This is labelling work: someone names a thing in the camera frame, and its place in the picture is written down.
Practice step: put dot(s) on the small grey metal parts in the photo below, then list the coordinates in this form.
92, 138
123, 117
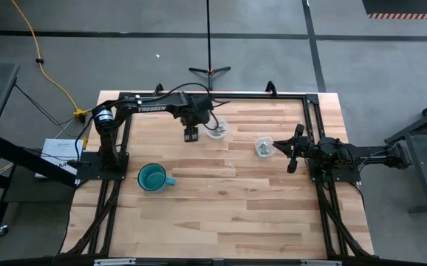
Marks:
218, 131
263, 149

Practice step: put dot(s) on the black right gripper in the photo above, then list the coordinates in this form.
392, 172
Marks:
304, 147

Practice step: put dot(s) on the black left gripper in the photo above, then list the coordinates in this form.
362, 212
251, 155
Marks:
195, 117

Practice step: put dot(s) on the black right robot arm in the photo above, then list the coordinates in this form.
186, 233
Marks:
346, 151

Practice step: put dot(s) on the black tripod stand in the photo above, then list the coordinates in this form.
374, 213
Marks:
209, 70

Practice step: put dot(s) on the silver aluminium bracket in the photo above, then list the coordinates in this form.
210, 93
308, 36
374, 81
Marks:
320, 263
114, 262

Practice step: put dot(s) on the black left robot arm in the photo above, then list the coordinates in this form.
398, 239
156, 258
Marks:
154, 107

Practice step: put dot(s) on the black hazard-striped floor mat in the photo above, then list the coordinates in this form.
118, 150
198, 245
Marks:
407, 8

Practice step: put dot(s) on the white paper box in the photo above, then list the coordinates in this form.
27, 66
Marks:
60, 151

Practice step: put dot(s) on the black aluminium table frame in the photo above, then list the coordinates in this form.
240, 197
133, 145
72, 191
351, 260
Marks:
311, 118

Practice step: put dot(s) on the teal mug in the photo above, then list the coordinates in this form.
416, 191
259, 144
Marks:
152, 178

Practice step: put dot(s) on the round clear plastic container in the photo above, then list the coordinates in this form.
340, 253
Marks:
216, 128

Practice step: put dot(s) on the black hook on frame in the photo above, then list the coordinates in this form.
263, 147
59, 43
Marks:
159, 89
271, 88

